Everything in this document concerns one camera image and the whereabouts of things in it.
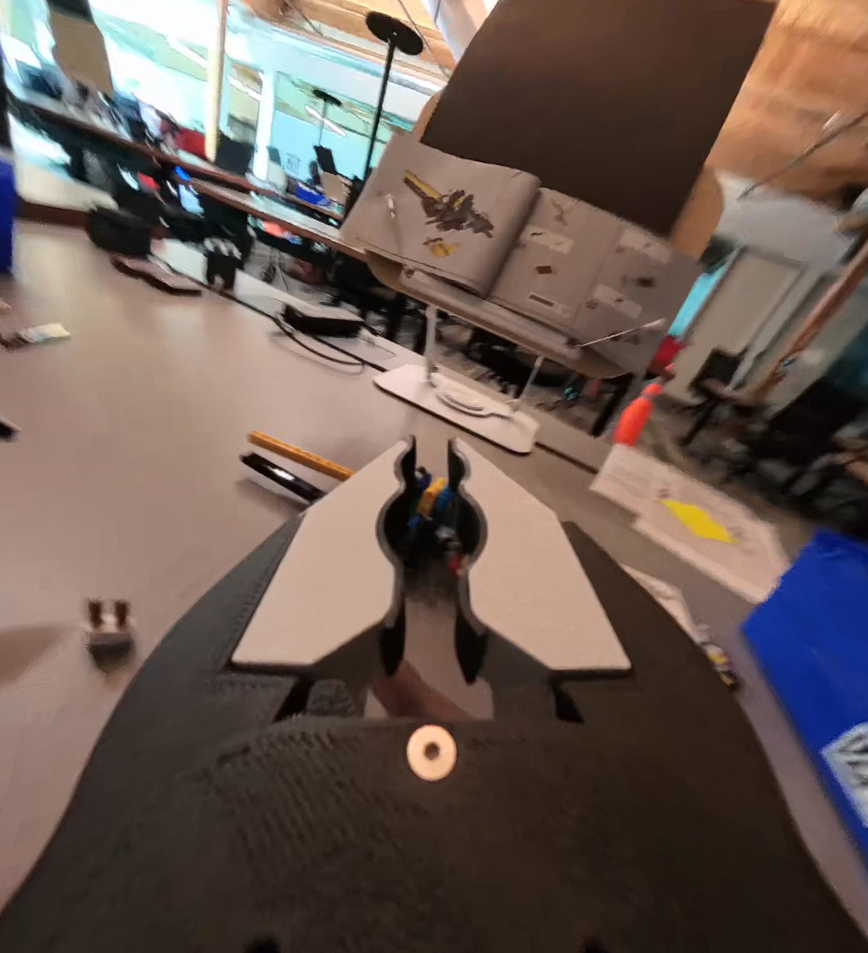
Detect black floor lamp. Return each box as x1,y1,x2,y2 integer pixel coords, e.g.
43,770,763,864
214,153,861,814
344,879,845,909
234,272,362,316
352,10,425,217

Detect yellow lego beam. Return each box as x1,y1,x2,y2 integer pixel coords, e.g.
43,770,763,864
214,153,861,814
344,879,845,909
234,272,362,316
248,430,355,482

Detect black backing board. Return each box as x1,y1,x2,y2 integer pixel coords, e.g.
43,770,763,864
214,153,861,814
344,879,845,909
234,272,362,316
418,0,778,239

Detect flat brown block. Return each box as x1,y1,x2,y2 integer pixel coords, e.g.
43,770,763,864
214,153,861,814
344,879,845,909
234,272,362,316
111,253,203,296

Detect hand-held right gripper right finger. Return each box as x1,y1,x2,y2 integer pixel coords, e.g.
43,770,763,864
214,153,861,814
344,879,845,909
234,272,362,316
447,437,633,683

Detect small loose lego pieces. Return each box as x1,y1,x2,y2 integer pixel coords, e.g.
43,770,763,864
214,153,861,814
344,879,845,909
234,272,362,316
701,639,742,692

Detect printed paper sheets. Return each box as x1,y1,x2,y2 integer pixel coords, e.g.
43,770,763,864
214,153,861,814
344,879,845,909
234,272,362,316
589,443,790,603

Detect yellow paper piece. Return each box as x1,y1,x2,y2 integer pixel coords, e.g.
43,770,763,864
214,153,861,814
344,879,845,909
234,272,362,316
659,496,738,545

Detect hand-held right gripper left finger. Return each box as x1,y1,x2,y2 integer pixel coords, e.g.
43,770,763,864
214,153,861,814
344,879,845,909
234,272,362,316
231,438,416,677

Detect open lego instruction book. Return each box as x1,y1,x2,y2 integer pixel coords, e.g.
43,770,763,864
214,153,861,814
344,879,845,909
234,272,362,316
339,134,703,358

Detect small grey brown lego piece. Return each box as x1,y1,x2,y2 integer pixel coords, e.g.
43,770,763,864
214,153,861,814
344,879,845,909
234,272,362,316
82,597,137,671

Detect multicoloured lego gear assembly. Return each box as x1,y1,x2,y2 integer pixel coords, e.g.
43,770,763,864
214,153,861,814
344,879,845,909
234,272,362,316
403,468,480,576

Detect black box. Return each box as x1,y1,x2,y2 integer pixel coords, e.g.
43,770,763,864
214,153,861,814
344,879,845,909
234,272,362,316
88,207,155,259

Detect black power adapter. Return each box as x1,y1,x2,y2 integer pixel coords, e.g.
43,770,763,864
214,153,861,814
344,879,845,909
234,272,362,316
284,301,365,338

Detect orange traffic cone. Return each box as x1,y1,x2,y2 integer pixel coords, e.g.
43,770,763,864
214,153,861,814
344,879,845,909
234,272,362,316
611,382,663,448

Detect black cable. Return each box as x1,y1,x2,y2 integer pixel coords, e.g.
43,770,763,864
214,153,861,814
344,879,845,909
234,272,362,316
272,316,377,371

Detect background work desk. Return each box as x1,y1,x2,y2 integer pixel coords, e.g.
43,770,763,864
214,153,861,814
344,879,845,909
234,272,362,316
17,97,346,247

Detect black lego piece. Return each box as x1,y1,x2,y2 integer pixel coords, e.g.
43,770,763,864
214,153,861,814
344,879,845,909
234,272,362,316
239,452,328,504

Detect white book stand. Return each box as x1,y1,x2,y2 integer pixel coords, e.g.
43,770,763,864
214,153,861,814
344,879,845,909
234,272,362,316
373,298,541,455

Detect black charger with white plugs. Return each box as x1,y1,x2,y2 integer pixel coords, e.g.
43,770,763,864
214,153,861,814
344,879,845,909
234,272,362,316
202,237,247,290

